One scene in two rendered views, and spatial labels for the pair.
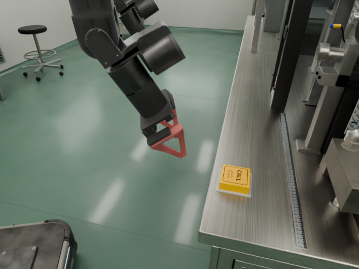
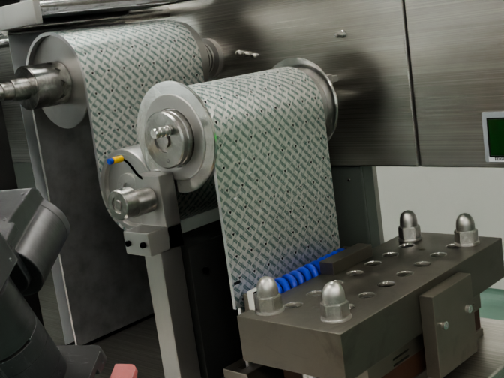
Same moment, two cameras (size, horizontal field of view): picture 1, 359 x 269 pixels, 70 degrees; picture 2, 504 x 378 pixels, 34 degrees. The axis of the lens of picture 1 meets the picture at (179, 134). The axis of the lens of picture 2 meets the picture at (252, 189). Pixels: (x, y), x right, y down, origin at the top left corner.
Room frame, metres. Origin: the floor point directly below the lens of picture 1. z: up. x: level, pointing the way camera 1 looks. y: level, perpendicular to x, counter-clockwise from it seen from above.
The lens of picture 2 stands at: (-0.04, 0.51, 1.37)
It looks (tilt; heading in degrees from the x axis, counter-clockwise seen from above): 11 degrees down; 299
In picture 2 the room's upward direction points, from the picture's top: 8 degrees counter-clockwise
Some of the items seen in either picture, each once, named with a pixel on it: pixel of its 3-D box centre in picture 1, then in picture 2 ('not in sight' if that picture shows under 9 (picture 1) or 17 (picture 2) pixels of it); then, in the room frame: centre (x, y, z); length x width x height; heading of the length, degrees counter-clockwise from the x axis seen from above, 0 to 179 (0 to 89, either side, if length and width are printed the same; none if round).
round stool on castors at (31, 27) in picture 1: (40, 52); not in sight; (3.53, 1.89, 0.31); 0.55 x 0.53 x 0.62; 165
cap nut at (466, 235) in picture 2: not in sight; (465, 228); (0.26, -0.66, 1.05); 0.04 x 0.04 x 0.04
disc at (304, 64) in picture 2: not in sight; (298, 106); (0.49, -0.65, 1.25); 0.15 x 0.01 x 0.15; 165
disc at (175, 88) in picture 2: not in sight; (175, 137); (0.56, -0.40, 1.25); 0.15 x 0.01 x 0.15; 165
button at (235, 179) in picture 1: (234, 178); not in sight; (0.46, -0.14, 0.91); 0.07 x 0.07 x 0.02; 75
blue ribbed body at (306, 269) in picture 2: not in sight; (305, 277); (0.45, -0.50, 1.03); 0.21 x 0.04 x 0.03; 75
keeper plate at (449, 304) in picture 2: not in sight; (451, 324); (0.25, -0.50, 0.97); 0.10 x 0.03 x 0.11; 75
